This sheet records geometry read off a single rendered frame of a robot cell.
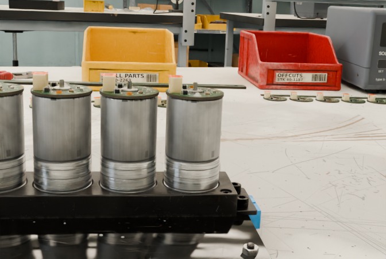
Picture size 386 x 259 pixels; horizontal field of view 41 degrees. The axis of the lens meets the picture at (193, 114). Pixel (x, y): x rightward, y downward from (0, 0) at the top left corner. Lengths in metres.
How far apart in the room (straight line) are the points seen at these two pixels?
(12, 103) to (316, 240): 0.14
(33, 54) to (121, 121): 4.49
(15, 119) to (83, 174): 0.04
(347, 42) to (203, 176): 0.47
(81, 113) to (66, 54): 4.48
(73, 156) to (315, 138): 0.23
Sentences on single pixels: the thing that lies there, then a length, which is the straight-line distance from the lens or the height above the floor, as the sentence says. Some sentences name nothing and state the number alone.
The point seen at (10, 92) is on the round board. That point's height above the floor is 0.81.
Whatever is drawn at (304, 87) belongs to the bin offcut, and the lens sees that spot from 0.62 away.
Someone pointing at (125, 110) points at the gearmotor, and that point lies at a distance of 0.21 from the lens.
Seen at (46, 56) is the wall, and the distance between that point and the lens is 4.70.
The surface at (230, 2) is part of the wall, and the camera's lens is 4.95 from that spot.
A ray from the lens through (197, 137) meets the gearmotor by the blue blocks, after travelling 0.22.
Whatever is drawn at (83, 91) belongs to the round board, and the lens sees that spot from 0.22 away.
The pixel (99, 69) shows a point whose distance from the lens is 0.55.
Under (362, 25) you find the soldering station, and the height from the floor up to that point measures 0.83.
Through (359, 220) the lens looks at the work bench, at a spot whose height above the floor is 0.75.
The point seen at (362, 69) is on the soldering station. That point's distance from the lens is 0.62.
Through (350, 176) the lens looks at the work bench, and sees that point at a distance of 0.33.
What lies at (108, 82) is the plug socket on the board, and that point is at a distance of 0.22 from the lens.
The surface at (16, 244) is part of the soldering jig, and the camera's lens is 0.21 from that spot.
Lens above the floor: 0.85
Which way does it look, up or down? 13 degrees down
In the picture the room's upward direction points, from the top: 2 degrees clockwise
